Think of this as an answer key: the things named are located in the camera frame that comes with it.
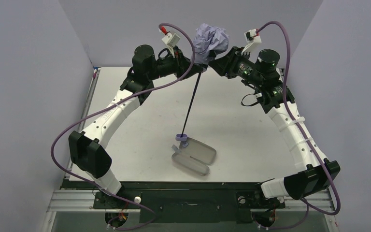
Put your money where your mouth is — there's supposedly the lavender folding umbrella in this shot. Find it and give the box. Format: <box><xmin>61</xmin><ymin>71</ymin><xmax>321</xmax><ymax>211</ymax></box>
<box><xmin>176</xmin><ymin>23</ymin><xmax>229</xmax><ymax>146</ymax></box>

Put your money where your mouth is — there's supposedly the aluminium frame rail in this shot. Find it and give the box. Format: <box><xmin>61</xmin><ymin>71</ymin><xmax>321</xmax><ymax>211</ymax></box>
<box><xmin>47</xmin><ymin>190</ymin><xmax>337</xmax><ymax>212</ymax></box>

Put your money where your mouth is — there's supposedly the pink umbrella case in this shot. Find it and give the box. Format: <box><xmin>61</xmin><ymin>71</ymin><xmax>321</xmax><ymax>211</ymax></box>
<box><xmin>171</xmin><ymin>134</ymin><xmax>217</xmax><ymax>176</ymax></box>

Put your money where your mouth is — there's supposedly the purple cable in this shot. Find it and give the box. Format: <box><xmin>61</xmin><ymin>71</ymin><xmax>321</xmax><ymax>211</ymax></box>
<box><xmin>254</xmin><ymin>20</ymin><xmax>342</xmax><ymax>231</ymax></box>
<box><xmin>50</xmin><ymin>22</ymin><xmax>196</xmax><ymax>231</ymax></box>

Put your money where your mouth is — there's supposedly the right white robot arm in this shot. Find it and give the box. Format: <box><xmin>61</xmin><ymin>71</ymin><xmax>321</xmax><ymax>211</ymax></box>
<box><xmin>209</xmin><ymin>46</ymin><xmax>341</xmax><ymax>200</ymax></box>

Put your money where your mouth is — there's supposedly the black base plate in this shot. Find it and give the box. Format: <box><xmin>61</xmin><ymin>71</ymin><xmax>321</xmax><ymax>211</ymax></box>
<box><xmin>61</xmin><ymin>180</ymin><xmax>285</xmax><ymax>225</ymax></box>

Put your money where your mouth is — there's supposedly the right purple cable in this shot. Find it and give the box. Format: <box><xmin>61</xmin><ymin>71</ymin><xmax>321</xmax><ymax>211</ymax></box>
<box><xmin>254</xmin><ymin>20</ymin><xmax>342</xmax><ymax>231</ymax></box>

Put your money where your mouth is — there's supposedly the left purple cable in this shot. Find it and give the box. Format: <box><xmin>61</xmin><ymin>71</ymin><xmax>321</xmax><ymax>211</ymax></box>
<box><xmin>50</xmin><ymin>22</ymin><xmax>196</xmax><ymax>231</ymax></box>

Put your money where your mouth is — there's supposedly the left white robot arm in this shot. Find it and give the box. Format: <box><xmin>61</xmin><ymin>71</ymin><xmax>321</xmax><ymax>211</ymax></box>
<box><xmin>68</xmin><ymin>44</ymin><xmax>208</xmax><ymax>194</ymax></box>

